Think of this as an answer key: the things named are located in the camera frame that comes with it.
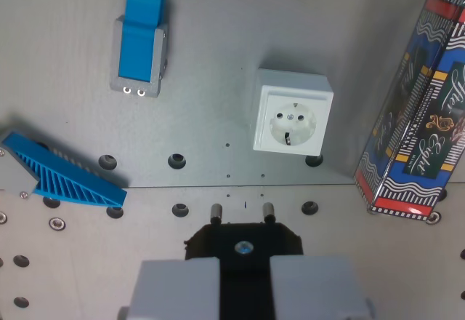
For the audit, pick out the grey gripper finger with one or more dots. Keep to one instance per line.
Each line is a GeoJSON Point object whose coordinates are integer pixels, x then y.
{"type": "Point", "coordinates": [312, 291]}
{"type": "Point", "coordinates": [174, 291]}

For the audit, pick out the black two-pin power plug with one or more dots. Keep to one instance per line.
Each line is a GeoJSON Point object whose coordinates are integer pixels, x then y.
{"type": "Point", "coordinates": [245, 265]}

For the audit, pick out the silver hex screw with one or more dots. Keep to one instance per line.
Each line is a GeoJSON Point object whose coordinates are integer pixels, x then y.
{"type": "Point", "coordinates": [1, 217]}
{"type": "Point", "coordinates": [57, 223]}

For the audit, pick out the blue ribbed plastic wedge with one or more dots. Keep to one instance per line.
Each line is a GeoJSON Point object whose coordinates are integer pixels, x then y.
{"type": "Point", "coordinates": [69, 178]}

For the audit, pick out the colourful patterned box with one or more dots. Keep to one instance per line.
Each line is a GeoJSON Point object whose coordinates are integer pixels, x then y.
{"type": "Point", "coordinates": [417, 116]}

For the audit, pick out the white wall socket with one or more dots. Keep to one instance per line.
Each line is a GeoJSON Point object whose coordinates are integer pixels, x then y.
{"type": "Point", "coordinates": [290, 116]}

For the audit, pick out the grey wedge mount bracket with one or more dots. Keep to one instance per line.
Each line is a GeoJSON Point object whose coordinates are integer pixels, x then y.
{"type": "Point", "coordinates": [14, 174]}

